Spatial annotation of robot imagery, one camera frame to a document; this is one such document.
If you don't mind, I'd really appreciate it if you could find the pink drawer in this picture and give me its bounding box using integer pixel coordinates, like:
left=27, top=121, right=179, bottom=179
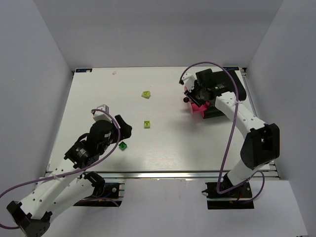
left=200, top=111, right=206, bottom=119
left=183, top=97, right=209, bottom=114

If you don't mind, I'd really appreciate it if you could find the pink bottom drawer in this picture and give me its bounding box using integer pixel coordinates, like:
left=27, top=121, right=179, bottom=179
left=200, top=111, right=206, bottom=119

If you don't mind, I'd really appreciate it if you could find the green upturned square lego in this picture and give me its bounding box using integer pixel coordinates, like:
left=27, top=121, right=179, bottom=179
left=118, top=141, right=128, bottom=151

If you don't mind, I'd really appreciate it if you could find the light green square lego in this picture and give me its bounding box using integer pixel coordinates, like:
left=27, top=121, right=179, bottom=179
left=144, top=120, right=151, bottom=129

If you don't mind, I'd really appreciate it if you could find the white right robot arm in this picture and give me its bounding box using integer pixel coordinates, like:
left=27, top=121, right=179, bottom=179
left=180, top=69, right=280, bottom=194

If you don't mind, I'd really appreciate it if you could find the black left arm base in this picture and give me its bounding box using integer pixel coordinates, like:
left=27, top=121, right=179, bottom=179
left=74, top=178, right=125, bottom=207

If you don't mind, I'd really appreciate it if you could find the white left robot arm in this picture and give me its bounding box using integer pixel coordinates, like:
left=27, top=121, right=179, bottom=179
left=6, top=111, right=132, bottom=237

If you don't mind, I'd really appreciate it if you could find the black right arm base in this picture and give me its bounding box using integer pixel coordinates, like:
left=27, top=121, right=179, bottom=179
left=201, top=182, right=254, bottom=210

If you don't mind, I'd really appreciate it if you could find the black drawer cabinet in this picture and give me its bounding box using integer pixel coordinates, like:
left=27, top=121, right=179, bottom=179
left=205, top=70, right=247, bottom=119

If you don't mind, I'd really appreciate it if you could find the right blue label sticker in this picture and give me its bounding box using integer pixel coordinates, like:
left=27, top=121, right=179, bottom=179
left=223, top=67, right=239, bottom=71

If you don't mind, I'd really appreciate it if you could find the blue label sticker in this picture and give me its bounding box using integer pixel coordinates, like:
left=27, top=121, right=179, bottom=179
left=75, top=68, right=92, bottom=73
left=223, top=67, right=239, bottom=71

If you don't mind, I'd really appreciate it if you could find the light green sloped lego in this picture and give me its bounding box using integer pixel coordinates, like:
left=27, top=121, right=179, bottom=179
left=141, top=91, right=151, bottom=99

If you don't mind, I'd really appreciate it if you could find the left blue label sticker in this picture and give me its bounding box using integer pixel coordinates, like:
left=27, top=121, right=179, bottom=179
left=75, top=68, right=92, bottom=73

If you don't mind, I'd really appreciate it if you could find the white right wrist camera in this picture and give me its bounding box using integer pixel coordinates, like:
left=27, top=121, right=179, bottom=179
left=179, top=73, right=197, bottom=92

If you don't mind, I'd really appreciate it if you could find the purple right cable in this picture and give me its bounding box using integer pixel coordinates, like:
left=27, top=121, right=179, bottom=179
left=179, top=61, right=266, bottom=203

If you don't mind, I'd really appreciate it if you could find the purple cable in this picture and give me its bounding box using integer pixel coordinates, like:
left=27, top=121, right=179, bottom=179
left=179, top=61, right=266, bottom=203
left=0, top=108, right=121, bottom=229

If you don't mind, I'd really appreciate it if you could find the aluminium front rail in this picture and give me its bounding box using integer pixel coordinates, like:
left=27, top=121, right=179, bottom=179
left=44, top=170, right=281, bottom=180

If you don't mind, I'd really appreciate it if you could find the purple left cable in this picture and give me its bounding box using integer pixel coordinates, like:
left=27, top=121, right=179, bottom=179
left=0, top=108, right=121, bottom=229

